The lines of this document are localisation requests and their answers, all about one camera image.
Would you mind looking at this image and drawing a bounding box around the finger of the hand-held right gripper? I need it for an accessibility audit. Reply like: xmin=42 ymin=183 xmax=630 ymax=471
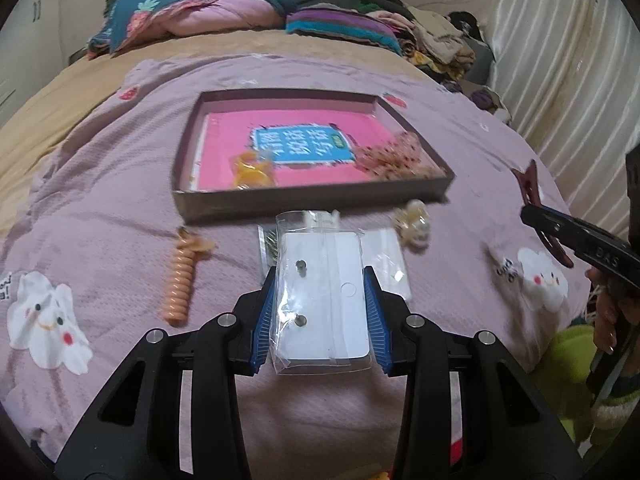
xmin=520 ymin=202 xmax=640 ymax=275

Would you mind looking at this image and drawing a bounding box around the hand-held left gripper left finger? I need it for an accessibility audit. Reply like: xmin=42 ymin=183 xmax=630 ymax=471
xmin=54 ymin=265 xmax=278 ymax=480

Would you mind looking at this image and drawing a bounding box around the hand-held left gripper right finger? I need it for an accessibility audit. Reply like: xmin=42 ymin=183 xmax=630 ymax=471
xmin=363 ymin=265 xmax=585 ymax=480

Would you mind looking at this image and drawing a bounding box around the clear bag with white card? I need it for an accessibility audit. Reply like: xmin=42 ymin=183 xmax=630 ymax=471
xmin=269 ymin=210 xmax=374 ymax=377

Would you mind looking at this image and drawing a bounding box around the dark red hair claw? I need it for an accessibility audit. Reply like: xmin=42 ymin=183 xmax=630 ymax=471
xmin=510 ymin=159 xmax=575 ymax=269

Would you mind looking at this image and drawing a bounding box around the empty-looking clear plastic bag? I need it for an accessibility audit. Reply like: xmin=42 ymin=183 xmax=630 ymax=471
xmin=359 ymin=229 xmax=412 ymax=307

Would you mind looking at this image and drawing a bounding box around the small clear bag with earrings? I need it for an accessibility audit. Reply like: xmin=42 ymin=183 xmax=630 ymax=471
xmin=257 ymin=224 xmax=282 ymax=281

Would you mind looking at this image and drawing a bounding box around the orange spiral hair clip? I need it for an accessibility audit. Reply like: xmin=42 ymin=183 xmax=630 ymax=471
xmin=161 ymin=227 xmax=217 ymax=326

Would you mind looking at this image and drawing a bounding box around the cream hair claw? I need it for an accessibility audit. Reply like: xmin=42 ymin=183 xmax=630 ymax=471
xmin=392 ymin=199 xmax=432 ymax=251

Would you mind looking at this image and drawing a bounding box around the brown cardboard box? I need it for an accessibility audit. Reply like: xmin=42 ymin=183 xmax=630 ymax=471
xmin=171 ymin=88 xmax=457 ymax=227

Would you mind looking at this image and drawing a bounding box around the orange hair accessory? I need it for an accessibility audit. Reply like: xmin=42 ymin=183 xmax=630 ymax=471
xmin=228 ymin=149 xmax=277 ymax=191

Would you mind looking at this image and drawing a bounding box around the floral scrunchie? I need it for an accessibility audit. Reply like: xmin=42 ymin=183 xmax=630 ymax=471
xmin=355 ymin=130 xmax=447 ymax=183

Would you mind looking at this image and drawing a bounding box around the person's right forearm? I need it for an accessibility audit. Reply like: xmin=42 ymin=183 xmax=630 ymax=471
xmin=590 ymin=371 xmax=640 ymax=450

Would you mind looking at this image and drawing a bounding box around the person's right hand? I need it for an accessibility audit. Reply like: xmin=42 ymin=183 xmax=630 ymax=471
xmin=586 ymin=266 xmax=622 ymax=357

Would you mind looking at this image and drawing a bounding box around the green fuzzy clothing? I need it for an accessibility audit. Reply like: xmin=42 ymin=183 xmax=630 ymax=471
xmin=529 ymin=324 xmax=601 ymax=443

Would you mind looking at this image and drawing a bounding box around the cream pleated curtain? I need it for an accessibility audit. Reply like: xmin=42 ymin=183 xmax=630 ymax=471
xmin=486 ymin=0 xmax=640 ymax=223

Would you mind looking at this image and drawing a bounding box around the grey cushion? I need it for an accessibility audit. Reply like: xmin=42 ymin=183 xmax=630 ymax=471
xmin=464 ymin=39 xmax=495 ymax=87

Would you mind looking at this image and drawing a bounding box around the pink book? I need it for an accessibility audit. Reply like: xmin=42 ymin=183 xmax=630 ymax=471
xmin=191 ymin=109 xmax=402 ymax=193

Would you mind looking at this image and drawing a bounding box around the purple printed blanket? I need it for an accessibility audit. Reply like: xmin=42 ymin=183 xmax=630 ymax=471
xmin=0 ymin=54 xmax=603 ymax=480

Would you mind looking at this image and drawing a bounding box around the pile of clothes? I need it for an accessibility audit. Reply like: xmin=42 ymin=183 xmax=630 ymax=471
xmin=356 ymin=0 xmax=512 ymax=127

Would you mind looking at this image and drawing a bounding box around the beige bed sheet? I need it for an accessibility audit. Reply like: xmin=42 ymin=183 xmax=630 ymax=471
xmin=0 ymin=24 xmax=443 ymax=241

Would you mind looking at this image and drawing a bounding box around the striped pillow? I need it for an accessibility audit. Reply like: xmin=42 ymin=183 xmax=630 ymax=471
xmin=284 ymin=3 xmax=404 ymax=57

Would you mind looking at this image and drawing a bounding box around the dark floral quilt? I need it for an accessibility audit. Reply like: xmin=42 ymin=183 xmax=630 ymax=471
xmin=86 ymin=0 xmax=297 ymax=58

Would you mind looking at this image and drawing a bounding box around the white wardrobe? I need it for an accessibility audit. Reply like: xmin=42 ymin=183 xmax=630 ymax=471
xmin=0 ymin=0 xmax=110 ymax=128

